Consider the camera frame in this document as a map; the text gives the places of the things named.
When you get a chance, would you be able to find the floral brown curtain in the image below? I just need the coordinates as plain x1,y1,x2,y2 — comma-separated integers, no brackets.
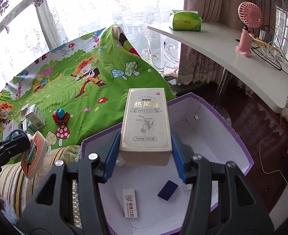
178,0,277,85

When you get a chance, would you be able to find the green tissue pack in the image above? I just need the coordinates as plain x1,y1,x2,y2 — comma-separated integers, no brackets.
169,10,202,31

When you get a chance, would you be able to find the beige hand cream box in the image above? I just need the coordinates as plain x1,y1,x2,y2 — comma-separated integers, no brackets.
120,88,172,166

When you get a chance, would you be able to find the white barcode box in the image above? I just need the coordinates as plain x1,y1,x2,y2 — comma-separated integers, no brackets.
26,104,46,129

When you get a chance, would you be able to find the yellow item on desk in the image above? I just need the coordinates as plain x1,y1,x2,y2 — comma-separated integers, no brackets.
248,33,281,54

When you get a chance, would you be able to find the red blue toy car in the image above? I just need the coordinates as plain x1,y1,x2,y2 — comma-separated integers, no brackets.
52,108,70,125

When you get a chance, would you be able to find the green cartoon print blanket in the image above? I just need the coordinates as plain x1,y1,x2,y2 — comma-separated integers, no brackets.
0,25,174,150

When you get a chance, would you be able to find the white cable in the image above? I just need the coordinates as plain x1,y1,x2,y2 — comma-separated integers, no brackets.
257,134,288,186

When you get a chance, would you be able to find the purple cardboard storage box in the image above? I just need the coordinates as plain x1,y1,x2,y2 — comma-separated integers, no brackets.
80,92,255,235

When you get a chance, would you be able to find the dark blue small box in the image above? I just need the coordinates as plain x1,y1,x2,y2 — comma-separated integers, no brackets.
157,180,178,201

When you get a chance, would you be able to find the white curved desk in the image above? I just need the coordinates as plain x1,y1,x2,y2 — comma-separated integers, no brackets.
148,23,288,114

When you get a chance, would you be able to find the white box pink smudge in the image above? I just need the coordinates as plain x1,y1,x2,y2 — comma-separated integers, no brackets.
2,120,18,140

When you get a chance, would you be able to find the white dental brand box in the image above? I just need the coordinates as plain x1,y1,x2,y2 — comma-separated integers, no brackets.
122,189,138,218

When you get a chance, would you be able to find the black cable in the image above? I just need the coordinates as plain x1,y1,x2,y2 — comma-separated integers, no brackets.
235,24,288,98

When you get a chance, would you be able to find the teal medicine box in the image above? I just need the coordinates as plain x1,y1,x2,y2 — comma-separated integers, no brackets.
27,124,38,135

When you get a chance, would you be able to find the pink handheld fan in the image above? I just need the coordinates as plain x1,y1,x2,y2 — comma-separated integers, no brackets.
236,2,263,58

